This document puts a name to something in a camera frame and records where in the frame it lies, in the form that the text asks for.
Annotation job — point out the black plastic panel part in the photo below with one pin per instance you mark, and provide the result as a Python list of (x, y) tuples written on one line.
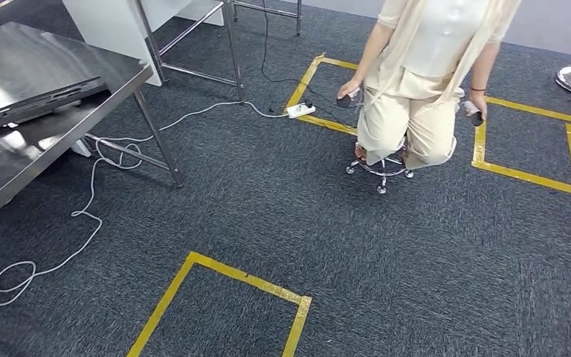
[(34, 103)]

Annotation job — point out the stainless steel workbench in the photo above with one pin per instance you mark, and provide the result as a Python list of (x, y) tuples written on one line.
[(34, 64)]

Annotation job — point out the white power adapter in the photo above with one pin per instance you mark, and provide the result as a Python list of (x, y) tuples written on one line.
[(300, 110)]

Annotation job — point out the chrome chair base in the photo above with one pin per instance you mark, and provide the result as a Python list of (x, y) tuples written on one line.
[(381, 172)]

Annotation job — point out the yellow floor tape square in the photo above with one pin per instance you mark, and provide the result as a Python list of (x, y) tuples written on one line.
[(305, 81), (246, 280)]

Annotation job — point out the person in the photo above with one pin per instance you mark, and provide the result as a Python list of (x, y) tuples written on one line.
[(413, 98)]

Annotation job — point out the white cabinet panel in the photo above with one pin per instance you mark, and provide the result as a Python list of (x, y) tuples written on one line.
[(108, 24)]

